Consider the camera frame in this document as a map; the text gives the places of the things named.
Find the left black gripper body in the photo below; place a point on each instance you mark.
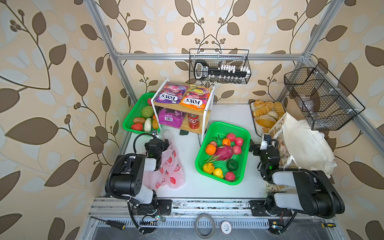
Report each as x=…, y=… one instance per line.
x=162, y=144

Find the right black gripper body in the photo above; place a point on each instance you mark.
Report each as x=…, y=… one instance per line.
x=258, y=150

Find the pink plastic grocery bag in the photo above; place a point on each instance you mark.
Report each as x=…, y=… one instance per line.
x=171, y=172

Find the cream canvas tote bag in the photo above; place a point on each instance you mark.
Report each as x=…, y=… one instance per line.
x=300, y=147

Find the purple snack bag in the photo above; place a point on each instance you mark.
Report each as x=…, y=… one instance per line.
x=171, y=118

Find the green fruit basket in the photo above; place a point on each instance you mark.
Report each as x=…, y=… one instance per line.
x=220, y=134

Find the red cola can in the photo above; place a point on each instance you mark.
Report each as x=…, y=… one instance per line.
x=194, y=121

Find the orange Fox's candy bag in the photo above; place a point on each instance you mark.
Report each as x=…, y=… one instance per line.
x=196, y=97

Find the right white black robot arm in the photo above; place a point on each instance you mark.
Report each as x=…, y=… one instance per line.
x=314, y=193

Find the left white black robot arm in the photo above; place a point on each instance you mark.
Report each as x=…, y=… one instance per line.
x=126, y=178

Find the red strawberry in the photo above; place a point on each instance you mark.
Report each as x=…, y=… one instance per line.
x=137, y=127

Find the white bread tray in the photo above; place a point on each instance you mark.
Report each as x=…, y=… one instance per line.
x=260, y=108

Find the large round bread loaf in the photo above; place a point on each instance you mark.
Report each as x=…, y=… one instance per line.
x=266, y=121

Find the green cabbage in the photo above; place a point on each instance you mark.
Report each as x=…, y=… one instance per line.
x=147, y=112

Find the white wooden two-tier shelf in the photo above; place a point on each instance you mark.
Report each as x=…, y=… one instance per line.
x=204, y=115

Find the green avocado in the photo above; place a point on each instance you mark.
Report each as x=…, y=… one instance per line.
x=232, y=165

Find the left green vegetable basket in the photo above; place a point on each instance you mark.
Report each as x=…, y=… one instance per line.
x=135, y=114

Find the pink dragon fruit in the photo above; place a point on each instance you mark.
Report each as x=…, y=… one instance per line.
x=223, y=153

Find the orange tangerine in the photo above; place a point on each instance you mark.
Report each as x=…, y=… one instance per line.
x=210, y=149

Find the purple Fox's candy bag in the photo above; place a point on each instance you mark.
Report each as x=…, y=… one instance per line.
x=171, y=93

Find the yellow bell pepper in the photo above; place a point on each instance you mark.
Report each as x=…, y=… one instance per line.
x=209, y=168

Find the yellow black screwdriver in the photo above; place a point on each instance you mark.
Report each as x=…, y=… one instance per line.
x=328, y=225

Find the grey tape roll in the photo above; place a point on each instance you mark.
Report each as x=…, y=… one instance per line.
x=205, y=221

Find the black barcode scanner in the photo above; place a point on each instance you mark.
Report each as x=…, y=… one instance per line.
x=201, y=70

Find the black wire basket right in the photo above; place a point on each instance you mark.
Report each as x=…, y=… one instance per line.
x=326, y=103

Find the black wire basket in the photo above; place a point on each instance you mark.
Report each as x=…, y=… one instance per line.
x=326, y=103
x=225, y=66

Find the black handle screwdriver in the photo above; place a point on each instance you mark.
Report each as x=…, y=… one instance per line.
x=113, y=224

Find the black wire basket rear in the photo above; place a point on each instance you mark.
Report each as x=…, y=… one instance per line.
x=225, y=66

